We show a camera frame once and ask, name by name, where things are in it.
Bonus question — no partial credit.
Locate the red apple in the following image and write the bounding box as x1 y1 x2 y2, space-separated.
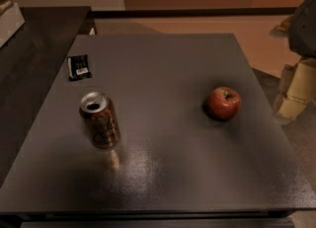
206 87 242 121

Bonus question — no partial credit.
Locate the orange soda can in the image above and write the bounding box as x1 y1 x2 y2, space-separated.
79 92 120 149

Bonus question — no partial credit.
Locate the cardboard box on floor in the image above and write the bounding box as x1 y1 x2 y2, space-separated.
274 57 316 120

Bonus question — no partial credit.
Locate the grey bag at right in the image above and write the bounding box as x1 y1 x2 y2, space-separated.
288 0 316 57

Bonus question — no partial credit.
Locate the white box on side table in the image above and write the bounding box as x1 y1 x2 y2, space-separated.
0 0 25 47

